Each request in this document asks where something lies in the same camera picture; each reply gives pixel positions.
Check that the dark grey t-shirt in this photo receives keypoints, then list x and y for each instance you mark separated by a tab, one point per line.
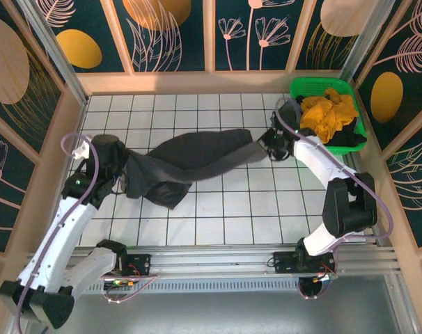
197	153

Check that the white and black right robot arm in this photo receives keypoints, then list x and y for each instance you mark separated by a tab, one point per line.
319	160

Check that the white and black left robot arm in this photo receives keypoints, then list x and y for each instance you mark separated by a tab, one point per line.
68	226

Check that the yellow t-shirt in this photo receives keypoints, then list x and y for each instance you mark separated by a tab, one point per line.
322	118

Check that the black t-shirt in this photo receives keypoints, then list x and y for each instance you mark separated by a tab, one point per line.
350	137

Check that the green plastic basket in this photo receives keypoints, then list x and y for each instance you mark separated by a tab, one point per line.
312	85

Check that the grey metal panel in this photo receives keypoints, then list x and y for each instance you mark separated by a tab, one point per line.
214	313

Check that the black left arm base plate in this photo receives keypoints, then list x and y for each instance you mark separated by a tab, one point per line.
139	262

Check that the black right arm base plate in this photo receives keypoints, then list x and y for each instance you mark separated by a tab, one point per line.
284	262

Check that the aluminium frame post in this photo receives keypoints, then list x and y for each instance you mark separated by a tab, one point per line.
58	55
364	38

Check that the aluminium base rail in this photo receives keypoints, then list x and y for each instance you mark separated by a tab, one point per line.
211	261

